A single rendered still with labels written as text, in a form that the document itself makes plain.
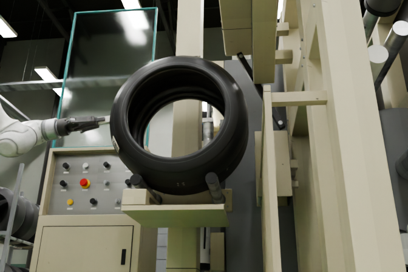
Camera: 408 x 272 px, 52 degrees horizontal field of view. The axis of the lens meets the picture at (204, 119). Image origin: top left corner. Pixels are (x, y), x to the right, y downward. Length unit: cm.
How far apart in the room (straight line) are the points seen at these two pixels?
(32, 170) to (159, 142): 359
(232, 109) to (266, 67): 40
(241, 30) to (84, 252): 132
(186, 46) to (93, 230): 105
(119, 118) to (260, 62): 68
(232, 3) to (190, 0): 62
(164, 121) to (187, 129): 972
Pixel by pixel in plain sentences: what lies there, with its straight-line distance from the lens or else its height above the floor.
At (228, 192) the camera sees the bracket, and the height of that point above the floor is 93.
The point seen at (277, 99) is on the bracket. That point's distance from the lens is 110.
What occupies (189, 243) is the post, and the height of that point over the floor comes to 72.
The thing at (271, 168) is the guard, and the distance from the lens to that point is 101.
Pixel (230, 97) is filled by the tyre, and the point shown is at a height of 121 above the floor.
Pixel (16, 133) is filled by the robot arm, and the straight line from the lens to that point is 173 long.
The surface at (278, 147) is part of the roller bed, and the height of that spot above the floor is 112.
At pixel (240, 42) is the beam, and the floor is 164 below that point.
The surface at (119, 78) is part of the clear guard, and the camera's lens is 256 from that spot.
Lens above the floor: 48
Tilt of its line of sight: 24 degrees up
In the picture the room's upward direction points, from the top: 1 degrees clockwise
